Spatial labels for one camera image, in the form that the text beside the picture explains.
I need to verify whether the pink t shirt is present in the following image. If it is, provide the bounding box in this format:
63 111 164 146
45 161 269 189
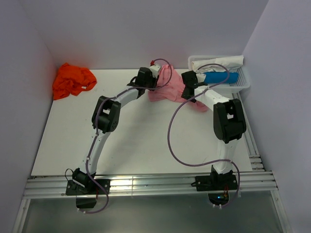
148 64 208 113

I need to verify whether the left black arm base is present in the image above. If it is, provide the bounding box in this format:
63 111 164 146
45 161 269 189
65 168 111 213

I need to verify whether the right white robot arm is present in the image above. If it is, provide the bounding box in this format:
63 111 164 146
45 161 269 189
181 71 246 189

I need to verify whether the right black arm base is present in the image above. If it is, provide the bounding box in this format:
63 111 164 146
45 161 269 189
190 172 238 206

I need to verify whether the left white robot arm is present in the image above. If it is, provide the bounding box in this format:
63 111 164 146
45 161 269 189
72 64 161 194

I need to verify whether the rolled blue t shirt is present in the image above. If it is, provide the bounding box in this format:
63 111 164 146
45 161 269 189
204 72 239 83

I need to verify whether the rolled white t shirt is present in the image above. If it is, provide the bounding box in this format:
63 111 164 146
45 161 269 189
188 55 244 73

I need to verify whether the white plastic basket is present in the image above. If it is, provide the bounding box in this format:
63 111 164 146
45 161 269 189
188 55 250 94

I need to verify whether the orange t shirt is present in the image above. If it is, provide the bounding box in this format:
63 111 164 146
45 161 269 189
52 63 97 100

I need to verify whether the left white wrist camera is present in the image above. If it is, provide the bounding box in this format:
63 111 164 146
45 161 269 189
149 60 162 78

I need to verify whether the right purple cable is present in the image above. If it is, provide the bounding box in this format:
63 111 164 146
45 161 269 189
167 63 241 209

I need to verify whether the purple cable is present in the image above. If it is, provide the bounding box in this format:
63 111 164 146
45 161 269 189
82 57 174 215
167 63 241 209

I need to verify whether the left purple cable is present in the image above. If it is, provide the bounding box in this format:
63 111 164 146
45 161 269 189
82 57 174 215

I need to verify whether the aluminium rail frame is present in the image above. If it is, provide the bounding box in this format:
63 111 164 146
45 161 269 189
12 92 292 233

